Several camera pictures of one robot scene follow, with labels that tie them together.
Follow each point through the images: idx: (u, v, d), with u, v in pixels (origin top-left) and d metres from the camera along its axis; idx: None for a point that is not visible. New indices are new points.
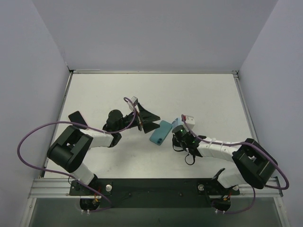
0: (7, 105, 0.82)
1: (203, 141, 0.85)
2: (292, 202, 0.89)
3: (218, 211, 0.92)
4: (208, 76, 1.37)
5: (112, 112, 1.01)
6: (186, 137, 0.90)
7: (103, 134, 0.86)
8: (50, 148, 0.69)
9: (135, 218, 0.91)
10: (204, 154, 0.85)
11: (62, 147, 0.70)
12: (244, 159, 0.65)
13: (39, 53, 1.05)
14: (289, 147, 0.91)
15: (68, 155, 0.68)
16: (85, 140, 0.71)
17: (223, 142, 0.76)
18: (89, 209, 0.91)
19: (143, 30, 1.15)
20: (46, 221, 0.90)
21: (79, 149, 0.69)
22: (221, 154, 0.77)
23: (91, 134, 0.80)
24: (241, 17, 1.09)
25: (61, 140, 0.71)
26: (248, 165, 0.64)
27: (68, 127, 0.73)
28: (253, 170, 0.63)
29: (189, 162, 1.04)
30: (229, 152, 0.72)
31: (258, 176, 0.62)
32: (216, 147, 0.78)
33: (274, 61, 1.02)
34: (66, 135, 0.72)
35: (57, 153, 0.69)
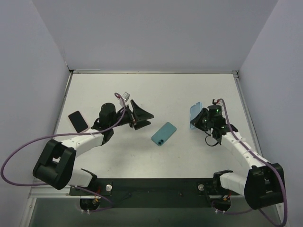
0: (6, 104, 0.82)
1: (231, 133, 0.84)
2: (292, 202, 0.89)
3: (218, 211, 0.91)
4: (207, 76, 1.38)
5: (105, 105, 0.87)
6: (216, 120, 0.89)
7: (91, 136, 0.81)
8: (35, 170, 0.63)
9: (135, 218, 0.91)
10: (225, 144, 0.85)
11: (47, 166, 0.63)
12: (260, 178, 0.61)
13: (39, 53, 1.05)
14: (289, 147, 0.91)
15: (53, 175, 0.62)
16: (68, 155, 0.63)
17: (250, 150, 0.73)
18: (89, 209, 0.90)
19: (143, 30, 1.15)
20: (45, 221, 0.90)
21: (63, 168, 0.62)
22: (241, 157, 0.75)
23: (76, 144, 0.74)
24: (241, 17, 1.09)
25: (43, 158, 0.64)
26: (257, 186, 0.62)
27: (48, 144, 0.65)
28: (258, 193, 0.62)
29: (209, 144, 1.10)
30: (249, 162, 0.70)
31: (259, 198, 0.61)
32: (241, 149, 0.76)
33: (274, 61, 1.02)
34: (48, 152, 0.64)
35: (43, 174, 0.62)
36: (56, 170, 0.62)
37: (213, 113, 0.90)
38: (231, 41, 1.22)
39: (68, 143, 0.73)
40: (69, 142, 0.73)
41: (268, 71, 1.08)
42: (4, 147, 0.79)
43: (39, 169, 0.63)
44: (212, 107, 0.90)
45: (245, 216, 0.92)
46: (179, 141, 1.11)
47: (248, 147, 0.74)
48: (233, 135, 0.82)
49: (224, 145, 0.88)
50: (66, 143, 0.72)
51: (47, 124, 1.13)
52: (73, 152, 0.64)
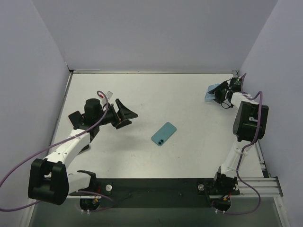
0: (7, 104, 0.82)
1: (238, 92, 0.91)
2: (292, 203, 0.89)
3: (218, 211, 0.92)
4: (208, 76, 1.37)
5: (89, 100, 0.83)
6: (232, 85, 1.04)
7: (76, 140, 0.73)
8: (30, 192, 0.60)
9: (135, 218, 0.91)
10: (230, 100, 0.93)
11: (40, 186, 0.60)
12: (247, 107, 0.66)
13: (38, 53, 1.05)
14: (289, 146, 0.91)
15: (49, 194, 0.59)
16: (57, 173, 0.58)
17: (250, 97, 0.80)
18: (89, 210, 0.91)
19: (143, 30, 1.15)
20: (46, 221, 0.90)
21: (57, 184, 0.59)
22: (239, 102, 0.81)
23: (64, 156, 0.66)
24: (241, 16, 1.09)
25: (33, 181, 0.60)
26: (244, 113, 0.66)
27: (32, 165, 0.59)
28: (243, 119, 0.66)
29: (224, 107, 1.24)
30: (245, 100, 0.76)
31: (241, 124, 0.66)
32: (239, 96, 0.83)
33: (274, 61, 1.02)
34: (36, 174, 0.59)
35: (40, 195, 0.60)
36: (51, 188, 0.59)
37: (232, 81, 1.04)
38: (231, 40, 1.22)
39: (55, 158, 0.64)
40: (55, 156, 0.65)
41: (268, 71, 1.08)
42: (4, 147, 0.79)
43: (34, 192, 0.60)
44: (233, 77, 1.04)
45: (245, 216, 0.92)
46: (179, 141, 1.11)
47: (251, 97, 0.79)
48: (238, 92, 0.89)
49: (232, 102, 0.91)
50: (52, 159, 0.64)
51: (47, 124, 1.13)
52: (61, 167, 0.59)
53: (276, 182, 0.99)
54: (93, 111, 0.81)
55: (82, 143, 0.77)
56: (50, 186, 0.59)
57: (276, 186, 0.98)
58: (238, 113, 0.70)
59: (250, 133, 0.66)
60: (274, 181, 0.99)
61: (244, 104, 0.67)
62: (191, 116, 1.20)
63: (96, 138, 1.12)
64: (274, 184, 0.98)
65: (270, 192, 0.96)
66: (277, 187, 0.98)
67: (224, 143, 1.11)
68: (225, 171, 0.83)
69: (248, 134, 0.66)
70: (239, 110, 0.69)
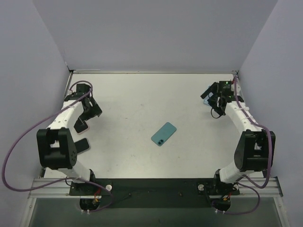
0: (7, 105, 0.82)
1: (237, 103, 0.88)
2: (292, 202, 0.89)
3: (218, 211, 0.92)
4: (208, 76, 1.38)
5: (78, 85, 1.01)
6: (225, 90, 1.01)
7: (71, 109, 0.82)
8: (42, 161, 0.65)
9: (135, 219, 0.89)
10: (228, 112, 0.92)
11: (51, 153, 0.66)
12: (251, 140, 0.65)
13: (39, 53, 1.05)
14: (289, 146, 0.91)
15: (62, 158, 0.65)
16: (64, 134, 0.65)
17: (249, 117, 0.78)
18: (89, 210, 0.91)
19: (143, 30, 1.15)
20: (46, 221, 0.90)
21: (66, 147, 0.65)
22: (239, 123, 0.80)
23: (64, 123, 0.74)
24: (241, 17, 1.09)
25: (43, 148, 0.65)
26: (248, 147, 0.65)
27: (38, 135, 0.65)
28: (248, 154, 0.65)
29: (214, 117, 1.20)
30: (245, 126, 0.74)
31: (245, 160, 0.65)
32: (241, 115, 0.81)
33: (274, 61, 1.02)
34: (43, 141, 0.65)
35: (52, 161, 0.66)
36: (61, 152, 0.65)
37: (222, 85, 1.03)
38: (231, 40, 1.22)
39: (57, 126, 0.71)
40: (57, 125, 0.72)
41: (268, 71, 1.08)
42: (4, 147, 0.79)
43: (46, 160, 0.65)
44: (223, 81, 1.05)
45: (245, 216, 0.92)
46: (179, 141, 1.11)
47: (236, 97, 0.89)
48: (237, 105, 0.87)
49: (228, 113, 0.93)
50: (55, 126, 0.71)
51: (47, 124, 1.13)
52: (66, 130, 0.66)
53: (276, 182, 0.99)
54: (84, 88, 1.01)
55: (76, 112, 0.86)
56: (60, 150, 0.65)
57: (275, 186, 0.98)
58: (239, 144, 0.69)
59: (257, 167, 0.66)
60: (274, 181, 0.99)
61: (246, 137, 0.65)
62: (190, 116, 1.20)
63: (96, 138, 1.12)
64: (274, 184, 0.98)
65: (270, 192, 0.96)
66: (277, 187, 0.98)
67: (224, 143, 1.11)
68: (225, 180, 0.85)
69: (255, 168, 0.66)
70: (241, 143, 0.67)
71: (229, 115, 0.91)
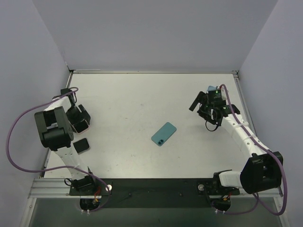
0: (7, 105, 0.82)
1: (234, 117, 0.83)
2: (292, 202, 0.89)
3: (218, 211, 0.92)
4: (208, 76, 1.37)
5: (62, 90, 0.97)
6: (217, 101, 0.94)
7: (61, 100, 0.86)
8: (43, 140, 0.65)
9: (135, 218, 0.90)
10: (225, 126, 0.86)
11: (50, 131, 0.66)
12: (260, 167, 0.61)
13: (39, 53, 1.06)
14: (289, 146, 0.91)
15: (61, 132, 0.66)
16: (61, 110, 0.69)
17: (252, 135, 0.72)
18: (89, 209, 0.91)
19: (143, 30, 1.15)
20: (46, 222, 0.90)
21: (63, 121, 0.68)
22: (241, 142, 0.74)
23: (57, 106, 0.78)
24: (241, 17, 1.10)
25: (42, 128, 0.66)
26: (256, 173, 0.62)
27: (36, 117, 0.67)
28: (256, 179, 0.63)
29: (210, 129, 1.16)
30: (249, 149, 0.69)
31: (252, 184, 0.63)
32: (242, 133, 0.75)
33: (274, 61, 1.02)
34: (42, 121, 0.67)
35: (53, 138, 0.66)
36: (60, 127, 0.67)
37: (212, 96, 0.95)
38: (231, 41, 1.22)
39: (50, 109, 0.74)
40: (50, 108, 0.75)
41: (268, 70, 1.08)
42: (4, 147, 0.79)
43: (47, 137, 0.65)
44: (211, 90, 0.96)
45: (245, 216, 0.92)
46: (179, 141, 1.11)
47: (232, 109, 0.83)
48: (236, 119, 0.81)
49: (225, 127, 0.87)
50: (49, 108, 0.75)
51: None
52: (61, 108, 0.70)
53: None
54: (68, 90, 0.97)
55: (66, 104, 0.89)
56: (58, 125, 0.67)
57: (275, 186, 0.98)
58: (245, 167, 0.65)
59: (264, 188, 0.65)
60: None
61: (253, 164, 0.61)
62: (191, 116, 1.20)
63: (96, 138, 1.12)
64: None
65: (270, 192, 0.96)
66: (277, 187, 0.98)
67: (223, 143, 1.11)
68: (225, 184, 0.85)
69: (262, 189, 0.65)
70: (248, 167, 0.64)
71: (226, 129, 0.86)
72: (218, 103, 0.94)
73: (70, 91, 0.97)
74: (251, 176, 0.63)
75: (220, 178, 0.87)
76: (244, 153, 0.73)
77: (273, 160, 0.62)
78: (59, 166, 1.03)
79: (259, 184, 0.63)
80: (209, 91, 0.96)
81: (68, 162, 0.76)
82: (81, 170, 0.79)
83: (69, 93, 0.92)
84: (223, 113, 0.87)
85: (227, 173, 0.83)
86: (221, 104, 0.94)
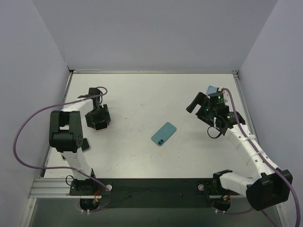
0: (6, 104, 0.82)
1: (238, 128, 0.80)
2: (292, 203, 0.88)
3: (218, 211, 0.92)
4: (208, 76, 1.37)
5: (92, 90, 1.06)
6: (218, 108, 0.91)
7: (83, 102, 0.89)
8: (51, 140, 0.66)
9: (135, 218, 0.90)
10: (229, 137, 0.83)
11: (60, 133, 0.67)
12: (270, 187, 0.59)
13: (39, 52, 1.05)
14: (289, 146, 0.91)
15: (69, 137, 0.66)
16: (76, 115, 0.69)
17: (260, 152, 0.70)
18: (89, 209, 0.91)
19: (143, 30, 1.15)
20: (45, 222, 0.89)
21: (75, 126, 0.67)
22: (248, 158, 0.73)
23: (75, 109, 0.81)
24: (241, 17, 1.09)
25: (53, 126, 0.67)
26: (265, 193, 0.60)
27: (51, 114, 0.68)
28: (265, 198, 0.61)
29: (210, 135, 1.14)
30: (258, 168, 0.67)
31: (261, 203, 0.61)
32: (250, 149, 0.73)
33: (274, 60, 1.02)
34: (56, 120, 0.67)
35: (60, 141, 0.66)
36: (70, 132, 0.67)
37: (215, 101, 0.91)
38: (231, 40, 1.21)
39: (68, 109, 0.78)
40: (70, 109, 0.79)
41: (269, 70, 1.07)
42: (3, 147, 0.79)
43: (55, 139, 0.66)
44: (214, 95, 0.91)
45: (245, 216, 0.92)
46: (179, 141, 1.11)
47: (237, 120, 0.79)
48: (241, 132, 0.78)
49: (228, 137, 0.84)
50: (68, 109, 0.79)
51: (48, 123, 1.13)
52: (78, 112, 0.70)
53: None
54: (96, 91, 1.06)
55: (86, 107, 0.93)
56: (69, 130, 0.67)
57: None
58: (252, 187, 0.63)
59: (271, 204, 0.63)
60: None
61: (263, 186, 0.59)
62: (191, 116, 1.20)
63: (96, 138, 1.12)
64: None
65: None
66: None
67: (223, 143, 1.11)
68: (226, 187, 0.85)
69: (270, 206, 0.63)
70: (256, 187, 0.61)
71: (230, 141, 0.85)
72: (221, 110, 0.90)
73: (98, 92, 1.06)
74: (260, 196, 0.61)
75: (220, 178, 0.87)
76: (251, 170, 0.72)
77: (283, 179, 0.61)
78: (59, 166, 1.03)
79: (267, 202, 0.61)
80: (211, 96, 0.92)
81: (73, 164, 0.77)
82: (84, 173, 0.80)
83: (96, 96, 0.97)
84: (227, 123, 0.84)
85: (229, 176, 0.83)
86: (223, 110, 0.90)
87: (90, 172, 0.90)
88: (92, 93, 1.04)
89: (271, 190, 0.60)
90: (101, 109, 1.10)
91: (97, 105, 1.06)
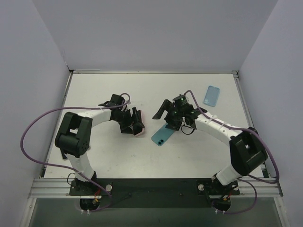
0: (7, 105, 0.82)
1: (203, 116, 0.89)
2: (292, 203, 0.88)
3: (218, 211, 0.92)
4: (208, 76, 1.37)
5: (114, 97, 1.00)
6: (184, 108, 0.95)
7: (101, 110, 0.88)
8: (57, 139, 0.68)
9: (135, 218, 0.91)
10: (199, 127, 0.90)
11: (67, 135, 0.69)
12: (241, 144, 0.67)
13: (39, 52, 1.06)
14: (289, 146, 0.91)
15: (74, 141, 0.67)
16: (87, 121, 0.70)
17: (223, 123, 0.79)
18: (89, 209, 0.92)
19: (143, 30, 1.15)
20: (45, 222, 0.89)
21: (82, 133, 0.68)
22: (218, 133, 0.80)
23: (89, 115, 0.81)
24: (240, 17, 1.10)
25: (63, 128, 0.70)
26: (242, 151, 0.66)
27: (65, 115, 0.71)
28: (244, 156, 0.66)
29: (185, 133, 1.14)
30: (227, 135, 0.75)
31: (245, 162, 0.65)
32: (215, 125, 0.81)
33: (275, 60, 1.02)
34: (66, 122, 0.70)
35: (64, 144, 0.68)
36: (76, 137, 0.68)
37: (179, 103, 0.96)
38: (231, 40, 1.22)
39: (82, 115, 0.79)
40: (84, 115, 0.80)
41: (269, 70, 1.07)
42: (3, 147, 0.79)
43: (60, 139, 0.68)
44: (177, 98, 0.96)
45: (245, 216, 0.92)
46: (179, 141, 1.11)
47: (200, 109, 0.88)
48: (205, 117, 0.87)
49: (199, 128, 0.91)
50: (82, 114, 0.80)
51: (48, 123, 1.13)
52: (90, 119, 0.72)
53: (275, 182, 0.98)
54: (116, 98, 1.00)
55: (103, 116, 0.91)
56: (76, 135, 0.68)
57: (275, 186, 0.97)
58: (231, 152, 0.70)
59: (256, 164, 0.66)
60: (274, 181, 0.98)
61: (235, 143, 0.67)
62: None
63: (96, 138, 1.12)
64: (274, 184, 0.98)
65: (270, 192, 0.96)
66: (277, 187, 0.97)
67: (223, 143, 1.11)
68: (226, 182, 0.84)
69: (256, 166, 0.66)
70: (233, 149, 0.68)
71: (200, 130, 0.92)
72: (187, 109, 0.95)
73: (120, 100, 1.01)
74: (239, 156, 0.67)
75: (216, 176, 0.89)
76: (225, 142, 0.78)
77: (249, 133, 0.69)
78: (59, 166, 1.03)
79: (249, 160, 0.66)
80: (175, 99, 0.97)
81: (75, 165, 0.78)
82: (84, 176, 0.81)
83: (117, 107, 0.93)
84: (193, 116, 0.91)
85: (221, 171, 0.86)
86: (189, 109, 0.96)
87: (92, 175, 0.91)
88: (113, 100, 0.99)
89: (245, 147, 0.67)
90: (128, 115, 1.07)
91: (121, 112, 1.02)
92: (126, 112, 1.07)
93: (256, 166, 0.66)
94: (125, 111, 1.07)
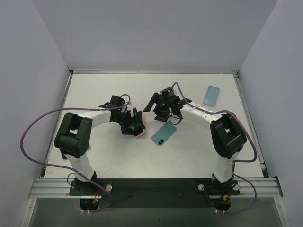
0: (7, 105, 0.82)
1: (188, 105, 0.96)
2: (292, 203, 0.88)
3: (218, 211, 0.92)
4: (208, 76, 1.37)
5: (114, 98, 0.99)
6: (171, 100, 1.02)
7: (101, 111, 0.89)
8: (57, 140, 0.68)
9: (135, 218, 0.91)
10: (185, 116, 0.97)
11: (67, 135, 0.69)
12: (221, 127, 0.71)
13: (39, 53, 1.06)
14: (289, 146, 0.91)
15: (74, 142, 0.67)
16: (87, 122, 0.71)
17: (205, 110, 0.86)
18: (89, 209, 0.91)
19: (143, 30, 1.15)
20: (45, 222, 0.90)
21: (82, 133, 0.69)
22: (200, 119, 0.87)
23: (89, 116, 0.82)
24: (240, 18, 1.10)
25: (63, 128, 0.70)
26: (222, 134, 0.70)
27: (65, 116, 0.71)
28: (225, 138, 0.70)
29: (173, 122, 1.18)
30: (208, 120, 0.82)
31: (226, 145, 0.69)
32: (198, 113, 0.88)
33: (274, 60, 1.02)
34: (66, 122, 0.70)
35: (64, 144, 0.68)
36: (76, 137, 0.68)
37: (166, 95, 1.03)
38: (231, 40, 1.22)
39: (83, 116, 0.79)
40: (84, 116, 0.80)
41: (269, 70, 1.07)
42: (3, 148, 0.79)
43: (59, 140, 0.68)
44: (164, 90, 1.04)
45: (245, 216, 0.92)
46: (179, 141, 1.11)
47: (185, 100, 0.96)
48: (190, 106, 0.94)
49: (185, 117, 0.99)
50: (82, 115, 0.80)
51: (48, 123, 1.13)
52: (90, 120, 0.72)
53: (275, 182, 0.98)
54: (116, 100, 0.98)
55: (103, 117, 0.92)
56: (76, 135, 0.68)
57: (275, 186, 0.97)
58: (213, 136, 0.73)
59: (237, 145, 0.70)
60: (274, 181, 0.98)
61: (215, 127, 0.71)
62: None
63: (96, 138, 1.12)
64: (274, 184, 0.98)
65: (270, 192, 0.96)
66: (277, 187, 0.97)
67: None
68: (223, 179, 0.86)
69: (236, 148, 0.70)
70: (214, 133, 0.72)
71: (186, 118, 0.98)
72: (173, 100, 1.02)
73: (120, 102, 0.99)
74: (220, 139, 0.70)
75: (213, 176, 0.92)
76: (207, 127, 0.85)
77: (229, 117, 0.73)
78: (59, 166, 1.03)
79: (229, 142, 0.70)
80: (163, 91, 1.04)
81: (75, 166, 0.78)
82: (84, 177, 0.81)
83: (118, 108, 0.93)
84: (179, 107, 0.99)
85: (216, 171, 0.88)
86: (175, 100, 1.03)
87: (92, 175, 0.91)
88: (113, 102, 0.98)
89: (225, 130, 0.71)
90: (128, 116, 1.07)
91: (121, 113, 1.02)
92: (127, 113, 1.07)
93: (236, 147, 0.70)
94: (125, 112, 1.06)
